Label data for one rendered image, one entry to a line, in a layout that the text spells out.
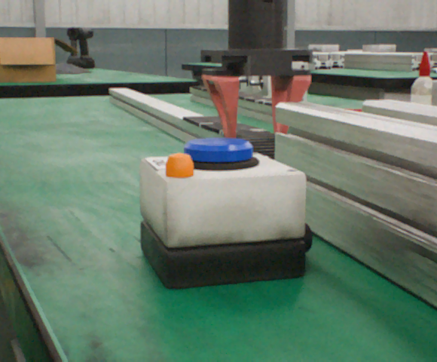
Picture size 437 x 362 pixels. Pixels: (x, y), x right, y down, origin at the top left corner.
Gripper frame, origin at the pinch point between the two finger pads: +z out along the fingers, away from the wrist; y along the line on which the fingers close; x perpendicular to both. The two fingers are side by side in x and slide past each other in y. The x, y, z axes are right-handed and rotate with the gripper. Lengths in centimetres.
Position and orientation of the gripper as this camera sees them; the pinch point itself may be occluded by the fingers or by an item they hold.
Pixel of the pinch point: (255, 138)
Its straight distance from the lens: 76.5
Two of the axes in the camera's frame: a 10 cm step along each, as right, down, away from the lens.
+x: -2.7, -1.8, 9.5
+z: 0.0, 9.8, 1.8
